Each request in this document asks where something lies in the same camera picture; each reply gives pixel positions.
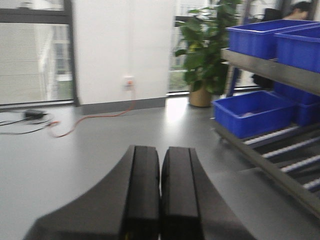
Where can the person with dark hair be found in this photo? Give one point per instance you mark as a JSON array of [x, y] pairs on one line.
[[299, 11]]

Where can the blue crate lower back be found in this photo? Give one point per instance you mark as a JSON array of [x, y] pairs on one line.
[[307, 110]]

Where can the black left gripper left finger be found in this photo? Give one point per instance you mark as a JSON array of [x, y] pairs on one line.
[[124, 205]]

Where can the blue crate shelf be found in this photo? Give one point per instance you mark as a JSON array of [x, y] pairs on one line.
[[258, 39], [254, 113]]

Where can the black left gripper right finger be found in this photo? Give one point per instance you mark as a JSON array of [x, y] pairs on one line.
[[192, 208]]

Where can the blue crate top shelf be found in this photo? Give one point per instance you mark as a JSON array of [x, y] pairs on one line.
[[258, 39]]

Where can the blue crate top right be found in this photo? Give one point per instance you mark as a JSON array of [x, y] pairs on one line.
[[299, 48]]

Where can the green potted plant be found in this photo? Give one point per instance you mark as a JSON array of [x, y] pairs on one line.
[[205, 34]]

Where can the stainless steel shelf rack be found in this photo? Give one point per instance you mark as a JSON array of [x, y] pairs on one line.
[[271, 151]]

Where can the black power adapter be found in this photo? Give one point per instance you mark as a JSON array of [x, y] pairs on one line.
[[34, 114]]

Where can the white wall socket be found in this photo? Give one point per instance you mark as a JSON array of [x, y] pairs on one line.
[[129, 81]]

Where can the blue crate lower shelf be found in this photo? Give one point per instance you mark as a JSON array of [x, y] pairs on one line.
[[254, 113]]

